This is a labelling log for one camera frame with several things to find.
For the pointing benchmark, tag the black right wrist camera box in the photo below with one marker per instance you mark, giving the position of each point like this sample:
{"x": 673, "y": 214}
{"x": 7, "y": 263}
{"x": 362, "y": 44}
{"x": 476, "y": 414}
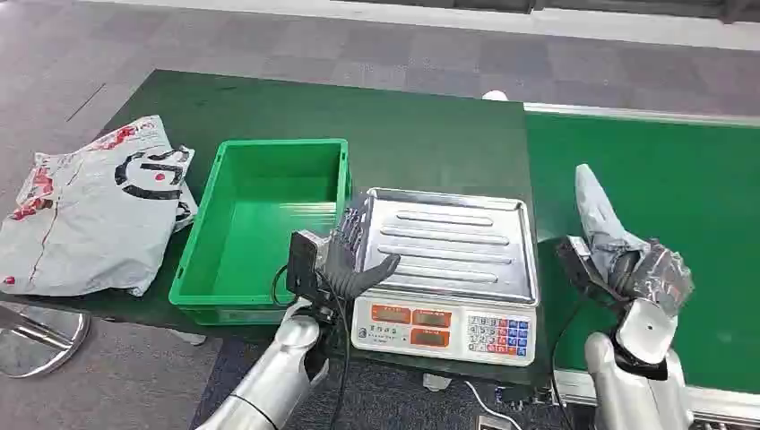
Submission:
{"x": 579, "y": 261}

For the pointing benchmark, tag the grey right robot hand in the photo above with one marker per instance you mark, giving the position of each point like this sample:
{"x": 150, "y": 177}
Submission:
{"x": 659, "y": 276}

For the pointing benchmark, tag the white table foot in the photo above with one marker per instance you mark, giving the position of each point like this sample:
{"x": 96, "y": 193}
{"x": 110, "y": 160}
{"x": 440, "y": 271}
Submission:
{"x": 436, "y": 381}

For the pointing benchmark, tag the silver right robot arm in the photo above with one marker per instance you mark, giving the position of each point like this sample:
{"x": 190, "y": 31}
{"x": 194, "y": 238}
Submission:
{"x": 635, "y": 368}

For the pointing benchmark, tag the green conveyor belt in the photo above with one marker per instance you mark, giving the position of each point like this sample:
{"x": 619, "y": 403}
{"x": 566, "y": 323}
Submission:
{"x": 700, "y": 196}

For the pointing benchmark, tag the large grey smile-print parcel bag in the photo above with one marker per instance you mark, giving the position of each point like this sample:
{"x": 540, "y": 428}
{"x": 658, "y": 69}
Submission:
{"x": 89, "y": 225}

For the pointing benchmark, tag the green plastic crate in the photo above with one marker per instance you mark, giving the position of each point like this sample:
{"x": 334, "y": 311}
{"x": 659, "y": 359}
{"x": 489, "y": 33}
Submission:
{"x": 261, "y": 208}

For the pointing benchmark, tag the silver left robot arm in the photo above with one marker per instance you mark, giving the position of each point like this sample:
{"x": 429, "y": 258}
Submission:
{"x": 279, "y": 374}

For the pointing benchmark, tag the white electronic weighing scale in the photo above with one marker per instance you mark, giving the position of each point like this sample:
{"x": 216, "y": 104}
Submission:
{"x": 451, "y": 255}

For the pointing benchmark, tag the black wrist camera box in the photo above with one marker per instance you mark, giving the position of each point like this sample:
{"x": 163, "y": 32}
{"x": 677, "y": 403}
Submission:
{"x": 579, "y": 261}
{"x": 301, "y": 264}

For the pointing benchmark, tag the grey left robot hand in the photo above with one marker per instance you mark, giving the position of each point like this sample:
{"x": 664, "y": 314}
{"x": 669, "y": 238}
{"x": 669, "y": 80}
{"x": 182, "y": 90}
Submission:
{"x": 345, "y": 273}

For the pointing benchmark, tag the round chrome stand base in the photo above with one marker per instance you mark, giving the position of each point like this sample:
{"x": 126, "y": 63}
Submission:
{"x": 35, "y": 341}

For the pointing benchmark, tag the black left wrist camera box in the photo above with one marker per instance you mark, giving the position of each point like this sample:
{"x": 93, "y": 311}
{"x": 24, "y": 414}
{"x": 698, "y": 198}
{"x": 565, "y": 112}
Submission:
{"x": 301, "y": 264}

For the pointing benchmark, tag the small white rounded object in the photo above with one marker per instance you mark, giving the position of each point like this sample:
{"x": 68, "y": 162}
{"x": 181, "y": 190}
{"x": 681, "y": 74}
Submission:
{"x": 495, "y": 95}

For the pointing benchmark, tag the small grey parcel bag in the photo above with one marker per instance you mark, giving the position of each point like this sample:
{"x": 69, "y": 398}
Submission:
{"x": 600, "y": 213}

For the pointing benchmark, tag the small electronics module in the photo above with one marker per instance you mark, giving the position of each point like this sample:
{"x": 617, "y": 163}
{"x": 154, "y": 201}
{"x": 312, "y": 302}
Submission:
{"x": 519, "y": 396}

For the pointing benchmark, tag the grey floor socket box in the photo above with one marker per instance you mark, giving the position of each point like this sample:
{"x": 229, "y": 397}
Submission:
{"x": 491, "y": 424}

